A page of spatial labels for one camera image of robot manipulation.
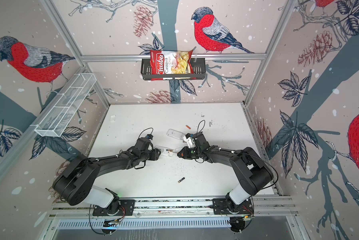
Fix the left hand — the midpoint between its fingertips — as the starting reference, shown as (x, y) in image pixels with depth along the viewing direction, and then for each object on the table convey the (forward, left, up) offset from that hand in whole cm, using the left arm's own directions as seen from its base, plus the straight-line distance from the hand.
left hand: (157, 152), depth 91 cm
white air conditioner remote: (+1, -5, -1) cm, 6 cm away
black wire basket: (+40, -27, +31) cm, 57 cm away
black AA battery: (-16, -15, -2) cm, 22 cm away
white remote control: (+14, -11, -1) cm, 18 cm away
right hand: (-4, -12, +2) cm, 13 cm away
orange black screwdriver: (+2, -10, -2) cm, 10 cm away
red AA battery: (+21, -21, -3) cm, 30 cm away
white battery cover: (+31, +39, -4) cm, 50 cm away
